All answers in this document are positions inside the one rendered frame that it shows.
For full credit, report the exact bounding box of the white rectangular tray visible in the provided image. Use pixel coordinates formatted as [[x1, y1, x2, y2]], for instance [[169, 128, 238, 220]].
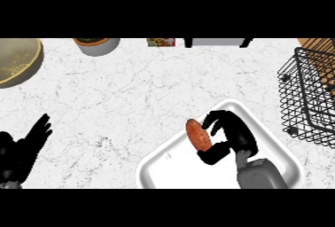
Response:
[[134, 98, 305, 190]]

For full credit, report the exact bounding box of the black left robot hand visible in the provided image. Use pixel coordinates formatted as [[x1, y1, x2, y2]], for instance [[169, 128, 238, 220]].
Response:
[[0, 113, 52, 184]]

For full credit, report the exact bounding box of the colourful printed box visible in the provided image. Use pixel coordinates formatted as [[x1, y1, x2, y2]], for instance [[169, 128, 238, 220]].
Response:
[[144, 38, 176, 48]]

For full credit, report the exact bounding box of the black wire tiered basket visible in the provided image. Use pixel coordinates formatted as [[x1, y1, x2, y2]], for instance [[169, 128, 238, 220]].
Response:
[[275, 46, 335, 149]]

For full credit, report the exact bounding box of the grey plant pot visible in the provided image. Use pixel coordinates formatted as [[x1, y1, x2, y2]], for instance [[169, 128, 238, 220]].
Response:
[[72, 38, 120, 58]]

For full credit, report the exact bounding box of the grey appliance with black legs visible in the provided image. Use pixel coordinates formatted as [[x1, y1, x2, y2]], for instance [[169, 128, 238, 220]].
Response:
[[181, 38, 255, 49]]

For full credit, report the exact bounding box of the wooden cutting board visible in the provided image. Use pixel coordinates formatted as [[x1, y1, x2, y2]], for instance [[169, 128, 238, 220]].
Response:
[[296, 38, 335, 98]]

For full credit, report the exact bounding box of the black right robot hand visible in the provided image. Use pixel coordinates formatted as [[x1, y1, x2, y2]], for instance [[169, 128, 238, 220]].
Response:
[[196, 109, 259, 166]]

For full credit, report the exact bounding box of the orange sweet potato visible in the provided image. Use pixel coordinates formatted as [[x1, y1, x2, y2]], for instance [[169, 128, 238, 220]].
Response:
[[184, 118, 213, 153]]

